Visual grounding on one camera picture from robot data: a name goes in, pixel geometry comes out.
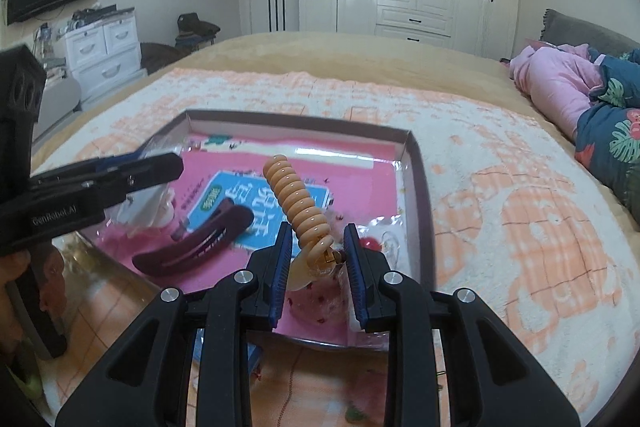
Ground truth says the brown cardboard box tray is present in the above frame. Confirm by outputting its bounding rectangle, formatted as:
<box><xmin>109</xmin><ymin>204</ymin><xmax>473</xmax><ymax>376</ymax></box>
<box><xmin>75</xmin><ymin>108</ymin><xmax>436</xmax><ymax>353</ymax></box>

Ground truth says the blue floral quilt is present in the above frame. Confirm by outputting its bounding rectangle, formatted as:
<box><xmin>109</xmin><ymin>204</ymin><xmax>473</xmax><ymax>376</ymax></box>
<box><xmin>574</xmin><ymin>48</ymin><xmax>640</xmax><ymax>228</ymax></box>

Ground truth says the black set-top box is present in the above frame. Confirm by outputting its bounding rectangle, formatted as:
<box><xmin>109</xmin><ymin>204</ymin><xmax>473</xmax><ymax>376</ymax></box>
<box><xmin>72</xmin><ymin>4</ymin><xmax>136</xmax><ymax>20</ymax></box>

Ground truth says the person's left hand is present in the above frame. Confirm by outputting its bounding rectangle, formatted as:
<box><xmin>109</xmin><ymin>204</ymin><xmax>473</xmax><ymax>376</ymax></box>
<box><xmin>0</xmin><ymin>249</ymin><xmax>38</xmax><ymax>358</ymax></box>

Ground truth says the grey quilted headboard cushion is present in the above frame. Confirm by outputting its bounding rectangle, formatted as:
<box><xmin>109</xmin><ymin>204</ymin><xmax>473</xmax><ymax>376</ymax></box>
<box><xmin>539</xmin><ymin>8</ymin><xmax>640</xmax><ymax>62</ymax></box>

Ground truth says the maroon hair clip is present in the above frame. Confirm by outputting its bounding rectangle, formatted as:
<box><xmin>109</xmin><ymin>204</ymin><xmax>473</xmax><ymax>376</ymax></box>
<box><xmin>131</xmin><ymin>201</ymin><xmax>255</xmax><ymax>278</ymax></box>

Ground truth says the clear plastic bag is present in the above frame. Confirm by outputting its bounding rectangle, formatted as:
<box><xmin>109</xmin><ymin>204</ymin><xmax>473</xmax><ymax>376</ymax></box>
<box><xmin>345</xmin><ymin>214</ymin><xmax>413</xmax><ymax>270</ymax></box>

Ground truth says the pink book with blue label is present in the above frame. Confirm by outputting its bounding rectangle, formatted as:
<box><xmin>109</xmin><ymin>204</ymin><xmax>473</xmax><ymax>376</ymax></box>
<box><xmin>95</xmin><ymin>134</ymin><xmax>406</xmax><ymax>348</ymax></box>

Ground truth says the pink quilt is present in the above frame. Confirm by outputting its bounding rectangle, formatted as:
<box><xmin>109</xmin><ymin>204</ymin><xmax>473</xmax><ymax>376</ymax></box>
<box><xmin>509</xmin><ymin>42</ymin><xmax>608</xmax><ymax>142</ymax></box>

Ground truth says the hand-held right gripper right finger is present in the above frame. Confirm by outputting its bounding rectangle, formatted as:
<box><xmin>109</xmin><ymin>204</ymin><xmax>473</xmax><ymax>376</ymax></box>
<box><xmin>342</xmin><ymin>223</ymin><xmax>581</xmax><ymax>427</ymax></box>

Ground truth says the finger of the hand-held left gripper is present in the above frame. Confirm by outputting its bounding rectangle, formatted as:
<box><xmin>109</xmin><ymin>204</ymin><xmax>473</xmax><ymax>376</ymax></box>
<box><xmin>65</xmin><ymin>151</ymin><xmax>151</xmax><ymax>180</ymax></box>
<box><xmin>30</xmin><ymin>152</ymin><xmax>184</xmax><ymax>212</ymax></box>

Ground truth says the white drawer cabinet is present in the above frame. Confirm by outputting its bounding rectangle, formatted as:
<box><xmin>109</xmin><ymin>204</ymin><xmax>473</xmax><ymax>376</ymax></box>
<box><xmin>64</xmin><ymin>9</ymin><xmax>143</xmax><ymax>100</ymax></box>

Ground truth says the dark bag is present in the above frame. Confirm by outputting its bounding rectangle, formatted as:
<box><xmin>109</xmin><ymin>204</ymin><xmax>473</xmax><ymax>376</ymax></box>
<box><xmin>140</xmin><ymin>42</ymin><xmax>186</xmax><ymax>75</ymax></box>

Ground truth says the peach patterned blanket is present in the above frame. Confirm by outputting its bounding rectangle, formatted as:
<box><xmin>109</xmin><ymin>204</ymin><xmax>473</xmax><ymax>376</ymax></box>
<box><xmin>30</xmin><ymin>69</ymin><xmax>633</xmax><ymax>427</ymax></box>

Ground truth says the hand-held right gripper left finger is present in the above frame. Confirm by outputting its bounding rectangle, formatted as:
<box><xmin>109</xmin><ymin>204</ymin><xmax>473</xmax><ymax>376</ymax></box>
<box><xmin>55</xmin><ymin>222</ymin><xmax>293</xmax><ymax>427</ymax></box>

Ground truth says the white earring card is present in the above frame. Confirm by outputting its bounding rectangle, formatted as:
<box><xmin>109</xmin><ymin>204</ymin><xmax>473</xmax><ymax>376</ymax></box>
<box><xmin>97</xmin><ymin>144</ymin><xmax>187</xmax><ymax>243</ymax></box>

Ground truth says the beige spiral hair clip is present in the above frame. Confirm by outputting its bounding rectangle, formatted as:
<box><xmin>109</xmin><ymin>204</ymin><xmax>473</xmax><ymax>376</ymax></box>
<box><xmin>262</xmin><ymin>154</ymin><xmax>346</xmax><ymax>293</ymax></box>

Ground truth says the small blue box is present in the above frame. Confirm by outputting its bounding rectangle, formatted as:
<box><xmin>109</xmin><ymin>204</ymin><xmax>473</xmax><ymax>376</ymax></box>
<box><xmin>247</xmin><ymin>342</ymin><xmax>266</xmax><ymax>375</ymax></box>

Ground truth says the dotted sheer scrunchie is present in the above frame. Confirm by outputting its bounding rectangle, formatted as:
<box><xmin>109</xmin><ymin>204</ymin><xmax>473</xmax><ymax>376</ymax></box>
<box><xmin>287</xmin><ymin>279</ymin><xmax>351</xmax><ymax>328</ymax></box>

